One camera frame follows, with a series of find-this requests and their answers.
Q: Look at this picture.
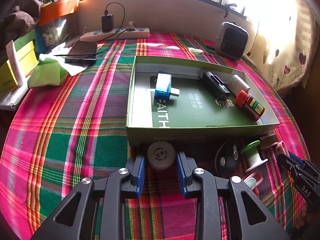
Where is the black charging cable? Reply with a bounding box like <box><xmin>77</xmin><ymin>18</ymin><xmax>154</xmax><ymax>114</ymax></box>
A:
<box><xmin>54</xmin><ymin>2</ymin><xmax>125</xmax><ymax>58</ymax></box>

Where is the large pink clip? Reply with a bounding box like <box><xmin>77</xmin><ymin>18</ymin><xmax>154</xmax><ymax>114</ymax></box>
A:
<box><xmin>274</xmin><ymin>141</ymin><xmax>288</xmax><ymax>159</ymax></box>

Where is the orange box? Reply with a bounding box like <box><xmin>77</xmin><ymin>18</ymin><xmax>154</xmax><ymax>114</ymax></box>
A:
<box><xmin>39</xmin><ymin>0</ymin><xmax>80</xmax><ymax>27</ymax></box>

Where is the pink clip with teal ring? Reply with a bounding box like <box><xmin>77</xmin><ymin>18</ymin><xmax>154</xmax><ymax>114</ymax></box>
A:
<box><xmin>241</xmin><ymin>171</ymin><xmax>264</xmax><ymax>193</ymax></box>

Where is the yellow box with green lid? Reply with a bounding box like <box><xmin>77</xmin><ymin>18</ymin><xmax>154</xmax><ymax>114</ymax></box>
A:
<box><xmin>7</xmin><ymin>28</ymin><xmax>38</xmax><ymax>80</ymax></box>

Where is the white paper sheet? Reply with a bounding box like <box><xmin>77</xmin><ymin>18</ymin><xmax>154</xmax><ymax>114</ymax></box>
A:
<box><xmin>39</xmin><ymin>53</ymin><xmax>90</xmax><ymax>77</ymax></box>

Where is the heart print curtain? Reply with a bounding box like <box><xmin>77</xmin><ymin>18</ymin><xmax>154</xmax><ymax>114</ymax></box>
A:
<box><xmin>240</xmin><ymin>0</ymin><xmax>318</xmax><ymax>93</ymax></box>

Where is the green cardboard box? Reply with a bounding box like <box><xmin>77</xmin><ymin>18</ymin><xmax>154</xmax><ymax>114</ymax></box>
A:
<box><xmin>126</xmin><ymin>55</ymin><xmax>280</xmax><ymax>147</ymax></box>

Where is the black lighter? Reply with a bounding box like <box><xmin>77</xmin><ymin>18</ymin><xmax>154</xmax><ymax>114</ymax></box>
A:
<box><xmin>201</xmin><ymin>70</ymin><xmax>231</xmax><ymax>102</ymax></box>

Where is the black disc with metal buttons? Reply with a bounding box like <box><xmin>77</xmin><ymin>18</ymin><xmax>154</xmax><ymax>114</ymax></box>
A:
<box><xmin>214</xmin><ymin>140</ymin><xmax>242</xmax><ymax>177</ymax></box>

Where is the brown checked cloth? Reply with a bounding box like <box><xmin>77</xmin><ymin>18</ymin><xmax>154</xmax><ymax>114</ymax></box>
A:
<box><xmin>0</xmin><ymin>4</ymin><xmax>40</xmax><ymax>43</ymax></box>

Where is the green tissue pack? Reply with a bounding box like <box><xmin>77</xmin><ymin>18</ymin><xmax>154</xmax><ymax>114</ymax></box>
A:
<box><xmin>27</xmin><ymin>59</ymin><xmax>68</xmax><ymax>88</ymax></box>

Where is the brown bottle with red cap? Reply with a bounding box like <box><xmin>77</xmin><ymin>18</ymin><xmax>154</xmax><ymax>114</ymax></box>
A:
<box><xmin>235</xmin><ymin>90</ymin><xmax>265</xmax><ymax>122</ymax></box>

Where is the white charger plug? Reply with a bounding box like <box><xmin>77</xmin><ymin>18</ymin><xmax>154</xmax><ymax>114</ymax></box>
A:
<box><xmin>229</xmin><ymin>74</ymin><xmax>251</xmax><ymax>95</ymax></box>

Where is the blue card reader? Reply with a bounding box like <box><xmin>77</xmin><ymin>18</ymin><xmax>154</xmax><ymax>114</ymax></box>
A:
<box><xmin>154</xmin><ymin>72</ymin><xmax>181</xmax><ymax>101</ymax></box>

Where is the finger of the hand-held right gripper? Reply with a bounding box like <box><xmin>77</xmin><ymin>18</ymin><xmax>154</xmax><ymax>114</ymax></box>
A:
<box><xmin>278</xmin><ymin>154</ymin><xmax>304</xmax><ymax>180</ymax></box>
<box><xmin>287</xmin><ymin>151</ymin><xmax>306</xmax><ymax>168</ymax></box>

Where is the clear plastic container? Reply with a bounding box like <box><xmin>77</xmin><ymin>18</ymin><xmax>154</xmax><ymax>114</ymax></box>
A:
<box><xmin>40</xmin><ymin>15</ymin><xmax>80</xmax><ymax>52</ymax></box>

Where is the white tube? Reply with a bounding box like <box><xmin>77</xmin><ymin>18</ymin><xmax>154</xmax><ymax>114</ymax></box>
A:
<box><xmin>5</xmin><ymin>41</ymin><xmax>25</xmax><ymax>85</ymax></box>

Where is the pink green plaid blanket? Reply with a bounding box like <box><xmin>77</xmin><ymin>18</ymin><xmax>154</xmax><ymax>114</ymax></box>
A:
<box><xmin>0</xmin><ymin>31</ymin><xmax>310</xmax><ymax>240</ymax></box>

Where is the grey space heater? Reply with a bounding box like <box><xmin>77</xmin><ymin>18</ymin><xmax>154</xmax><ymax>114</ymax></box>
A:
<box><xmin>215</xmin><ymin>21</ymin><xmax>249</xmax><ymax>60</ymax></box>

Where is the black hanging cord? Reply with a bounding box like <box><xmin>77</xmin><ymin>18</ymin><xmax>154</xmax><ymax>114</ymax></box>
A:
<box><xmin>222</xmin><ymin>2</ymin><xmax>238</xmax><ymax>18</ymax></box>

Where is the small white round case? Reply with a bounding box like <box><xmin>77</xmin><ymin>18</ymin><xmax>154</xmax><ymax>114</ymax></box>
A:
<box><xmin>147</xmin><ymin>141</ymin><xmax>176</xmax><ymax>172</ymax></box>

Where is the lime cardboard box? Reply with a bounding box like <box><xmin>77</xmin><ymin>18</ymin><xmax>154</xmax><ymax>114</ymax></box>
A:
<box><xmin>0</xmin><ymin>60</ymin><xmax>20</xmax><ymax>93</ymax></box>

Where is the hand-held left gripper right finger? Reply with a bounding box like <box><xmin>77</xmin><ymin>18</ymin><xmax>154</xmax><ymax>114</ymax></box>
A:
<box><xmin>176</xmin><ymin>151</ymin><xmax>290</xmax><ymax>240</ymax></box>

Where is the black power adapter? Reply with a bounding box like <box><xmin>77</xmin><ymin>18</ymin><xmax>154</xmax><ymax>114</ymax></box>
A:
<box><xmin>101</xmin><ymin>14</ymin><xmax>115</xmax><ymax>32</ymax></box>

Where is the black smartphone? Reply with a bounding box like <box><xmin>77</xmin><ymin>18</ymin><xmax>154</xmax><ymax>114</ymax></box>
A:
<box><xmin>65</xmin><ymin>41</ymin><xmax>98</xmax><ymax>64</ymax></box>

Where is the white power strip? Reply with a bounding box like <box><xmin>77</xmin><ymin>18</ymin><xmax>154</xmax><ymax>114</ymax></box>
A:
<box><xmin>80</xmin><ymin>27</ymin><xmax>150</xmax><ymax>41</ymax></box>

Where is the green thread spool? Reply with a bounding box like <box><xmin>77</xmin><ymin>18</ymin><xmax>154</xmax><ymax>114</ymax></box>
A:
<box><xmin>240</xmin><ymin>140</ymin><xmax>269</xmax><ymax>173</ymax></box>

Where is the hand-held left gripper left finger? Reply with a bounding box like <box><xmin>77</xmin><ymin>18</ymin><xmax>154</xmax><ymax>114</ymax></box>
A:
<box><xmin>30</xmin><ymin>154</ymin><xmax>146</xmax><ymax>240</ymax></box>

